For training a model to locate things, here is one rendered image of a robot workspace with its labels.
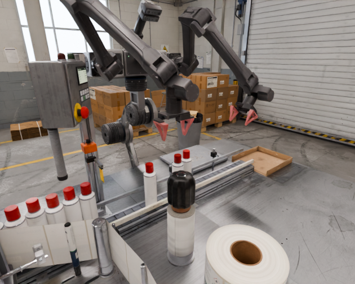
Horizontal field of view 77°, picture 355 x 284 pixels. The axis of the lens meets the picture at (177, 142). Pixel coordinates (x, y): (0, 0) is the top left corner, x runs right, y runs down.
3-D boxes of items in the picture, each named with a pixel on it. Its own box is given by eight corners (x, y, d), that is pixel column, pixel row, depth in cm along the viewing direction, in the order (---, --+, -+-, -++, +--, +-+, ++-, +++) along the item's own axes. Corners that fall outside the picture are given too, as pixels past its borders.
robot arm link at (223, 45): (202, 10, 101) (187, 26, 99) (208, 4, 96) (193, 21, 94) (254, 80, 116) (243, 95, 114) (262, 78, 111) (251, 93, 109)
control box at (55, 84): (41, 128, 66) (26, 61, 60) (65, 115, 82) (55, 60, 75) (76, 128, 67) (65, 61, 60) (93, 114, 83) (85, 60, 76)
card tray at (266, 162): (266, 176, 130) (267, 170, 129) (231, 161, 149) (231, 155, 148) (291, 162, 147) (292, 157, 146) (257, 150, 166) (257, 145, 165)
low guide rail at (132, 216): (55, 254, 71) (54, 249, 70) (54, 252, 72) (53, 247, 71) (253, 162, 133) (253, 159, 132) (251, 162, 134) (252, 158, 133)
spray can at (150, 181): (149, 211, 93) (146, 167, 86) (143, 205, 97) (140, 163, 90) (159, 206, 96) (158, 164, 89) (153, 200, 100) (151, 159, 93)
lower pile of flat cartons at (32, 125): (12, 141, 417) (9, 131, 409) (12, 133, 458) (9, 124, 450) (50, 134, 451) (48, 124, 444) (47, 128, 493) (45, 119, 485)
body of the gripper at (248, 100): (251, 107, 110) (257, 95, 110) (234, 104, 117) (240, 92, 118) (255, 114, 114) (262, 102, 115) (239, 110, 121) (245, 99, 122)
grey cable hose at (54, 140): (58, 182, 78) (46, 124, 70) (56, 178, 80) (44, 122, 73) (69, 179, 80) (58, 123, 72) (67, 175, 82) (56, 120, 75)
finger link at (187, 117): (194, 136, 85) (195, 112, 82) (179, 140, 81) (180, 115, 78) (183, 131, 90) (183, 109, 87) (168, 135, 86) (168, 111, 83)
